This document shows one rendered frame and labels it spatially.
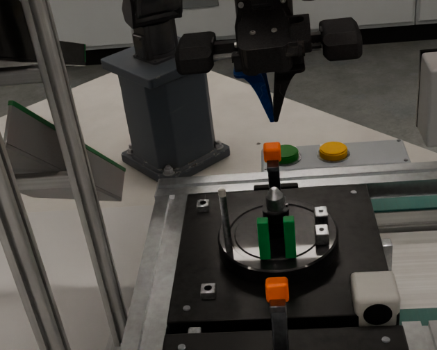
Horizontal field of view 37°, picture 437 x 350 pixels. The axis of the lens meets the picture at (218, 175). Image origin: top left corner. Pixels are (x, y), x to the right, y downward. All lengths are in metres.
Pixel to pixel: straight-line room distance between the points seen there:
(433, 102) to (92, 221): 0.38
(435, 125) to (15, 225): 0.34
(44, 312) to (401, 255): 0.46
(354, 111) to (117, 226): 2.25
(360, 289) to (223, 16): 3.21
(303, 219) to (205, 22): 3.11
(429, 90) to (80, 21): 3.51
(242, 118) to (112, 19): 2.68
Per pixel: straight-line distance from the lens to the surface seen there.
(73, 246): 1.03
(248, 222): 0.79
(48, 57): 0.63
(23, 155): 0.65
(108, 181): 0.82
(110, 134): 1.32
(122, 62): 1.10
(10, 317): 0.94
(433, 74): 0.54
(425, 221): 0.89
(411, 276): 0.82
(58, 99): 0.66
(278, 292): 0.57
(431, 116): 0.55
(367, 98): 3.30
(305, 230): 0.77
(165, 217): 0.87
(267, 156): 0.76
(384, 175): 0.92
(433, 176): 0.92
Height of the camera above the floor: 1.46
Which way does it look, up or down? 32 degrees down
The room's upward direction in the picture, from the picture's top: 7 degrees counter-clockwise
